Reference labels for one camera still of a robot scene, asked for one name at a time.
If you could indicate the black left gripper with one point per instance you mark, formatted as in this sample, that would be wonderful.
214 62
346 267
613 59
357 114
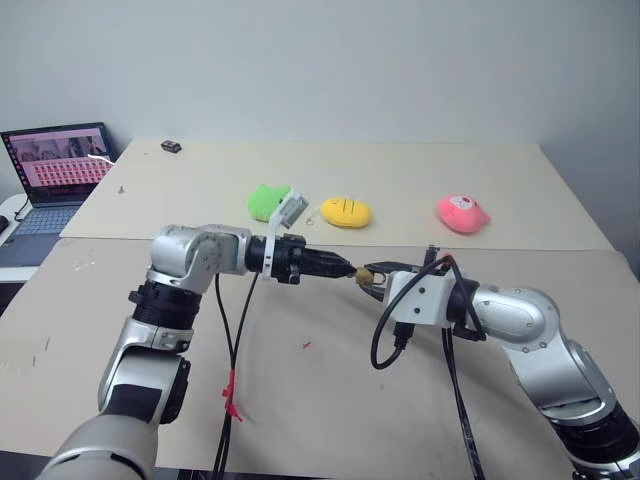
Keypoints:
289 252

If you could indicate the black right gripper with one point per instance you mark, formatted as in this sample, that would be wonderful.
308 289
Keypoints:
406 269

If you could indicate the brass padlock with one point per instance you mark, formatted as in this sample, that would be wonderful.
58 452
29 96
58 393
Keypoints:
365 276

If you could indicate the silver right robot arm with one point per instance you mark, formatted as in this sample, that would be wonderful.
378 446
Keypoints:
540 340

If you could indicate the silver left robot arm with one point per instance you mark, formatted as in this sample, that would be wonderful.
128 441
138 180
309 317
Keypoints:
170 300

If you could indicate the yellow plush toy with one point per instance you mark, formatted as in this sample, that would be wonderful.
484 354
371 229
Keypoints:
346 212

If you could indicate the green plush toy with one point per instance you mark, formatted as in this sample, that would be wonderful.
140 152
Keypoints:
265 202

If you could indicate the pink plush toy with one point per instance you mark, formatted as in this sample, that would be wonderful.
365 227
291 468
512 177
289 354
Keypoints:
461 214

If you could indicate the small black box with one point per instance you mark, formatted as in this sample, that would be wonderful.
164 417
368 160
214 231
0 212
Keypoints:
171 146

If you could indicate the open laptop computer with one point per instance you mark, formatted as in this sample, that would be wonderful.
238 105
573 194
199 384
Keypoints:
50 200

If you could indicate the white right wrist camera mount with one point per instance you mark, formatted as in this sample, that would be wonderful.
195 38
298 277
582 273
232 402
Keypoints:
422 300

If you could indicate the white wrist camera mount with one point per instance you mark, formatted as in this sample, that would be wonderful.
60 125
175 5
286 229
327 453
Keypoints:
422 300
290 210

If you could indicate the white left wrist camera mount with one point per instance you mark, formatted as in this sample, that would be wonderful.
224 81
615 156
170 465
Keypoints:
290 210

